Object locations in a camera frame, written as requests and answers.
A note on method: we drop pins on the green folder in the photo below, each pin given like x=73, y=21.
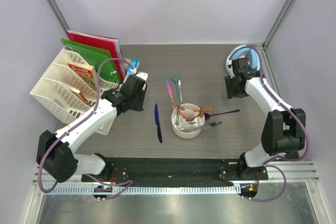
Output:
x=95, y=56

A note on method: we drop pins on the light blue headphones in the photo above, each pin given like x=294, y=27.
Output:
x=243, y=51

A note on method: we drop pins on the red folder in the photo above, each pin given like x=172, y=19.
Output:
x=107, y=43

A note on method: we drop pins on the white round divided container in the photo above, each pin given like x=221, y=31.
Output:
x=189, y=110

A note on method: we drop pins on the gold spoon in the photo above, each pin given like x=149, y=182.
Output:
x=201, y=112

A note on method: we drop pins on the white slotted cable duct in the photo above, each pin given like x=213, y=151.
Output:
x=96, y=189

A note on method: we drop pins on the teal spoon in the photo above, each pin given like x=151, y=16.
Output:
x=175, y=78

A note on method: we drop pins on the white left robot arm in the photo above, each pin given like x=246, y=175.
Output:
x=56, y=152

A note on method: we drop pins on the white plastic file organizer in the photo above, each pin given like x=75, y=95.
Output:
x=61, y=91

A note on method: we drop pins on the blue card box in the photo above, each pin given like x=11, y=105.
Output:
x=131, y=65

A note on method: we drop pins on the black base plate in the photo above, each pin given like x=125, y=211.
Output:
x=179, y=172

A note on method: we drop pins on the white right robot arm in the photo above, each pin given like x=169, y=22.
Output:
x=283, y=132

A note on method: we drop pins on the blue metallic knife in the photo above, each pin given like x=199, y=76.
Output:
x=157, y=122

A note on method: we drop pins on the purple metallic spoon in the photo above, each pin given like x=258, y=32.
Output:
x=208, y=116

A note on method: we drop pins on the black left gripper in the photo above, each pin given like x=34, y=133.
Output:
x=138, y=107

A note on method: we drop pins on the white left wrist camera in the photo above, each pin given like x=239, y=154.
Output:
x=142, y=75

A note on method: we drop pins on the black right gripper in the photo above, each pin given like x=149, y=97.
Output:
x=230, y=93

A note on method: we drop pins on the orange chopstick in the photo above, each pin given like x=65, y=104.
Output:
x=181, y=113

